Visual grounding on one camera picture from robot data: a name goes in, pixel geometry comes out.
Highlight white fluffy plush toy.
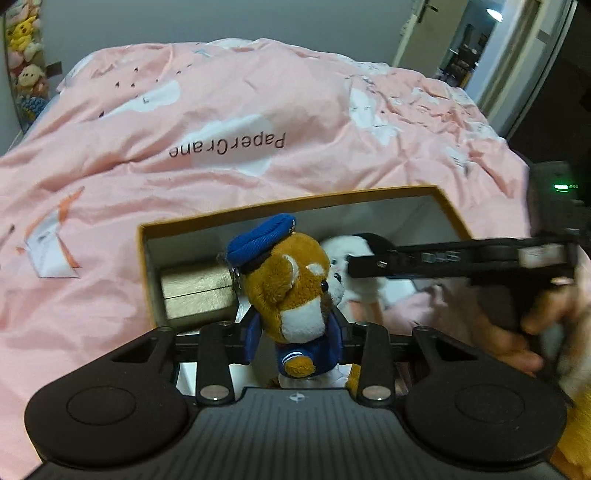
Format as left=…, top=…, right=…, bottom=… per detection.
left=320, top=232, right=419, bottom=311

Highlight pink printed blanket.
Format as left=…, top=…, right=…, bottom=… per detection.
left=0, top=37, right=532, bottom=467

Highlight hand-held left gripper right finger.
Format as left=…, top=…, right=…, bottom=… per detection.
left=332, top=314, right=474, bottom=406

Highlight orange cardboard box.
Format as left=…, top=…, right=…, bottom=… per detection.
left=137, top=185, right=474, bottom=398

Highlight person's right hand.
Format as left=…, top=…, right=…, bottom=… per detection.
left=441, top=272, right=591, bottom=377

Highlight person's right forearm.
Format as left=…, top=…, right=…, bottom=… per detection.
left=554, top=323, right=591, bottom=407

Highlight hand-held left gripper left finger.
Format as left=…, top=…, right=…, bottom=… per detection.
left=111, top=309, right=260, bottom=406

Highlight brown bear plush blue cap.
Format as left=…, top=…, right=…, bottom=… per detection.
left=217, top=213, right=365, bottom=393

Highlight pink pouch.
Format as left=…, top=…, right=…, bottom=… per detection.
left=346, top=281, right=462, bottom=337

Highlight pile of plush toys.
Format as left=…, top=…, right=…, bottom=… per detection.
left=0, top=0, right=49, bottom=134

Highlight gold box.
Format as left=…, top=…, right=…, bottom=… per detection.
left=159, top=263, right=238, bottom=330

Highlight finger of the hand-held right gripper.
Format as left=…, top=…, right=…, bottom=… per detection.
left=346, top=236, right=527, bottom=283

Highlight cream door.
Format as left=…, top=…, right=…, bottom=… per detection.
left=392, top=0, right=439, bottom=70

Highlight yellow cloth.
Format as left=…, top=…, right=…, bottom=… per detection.
left=551, top=397, right=591, bottom=480

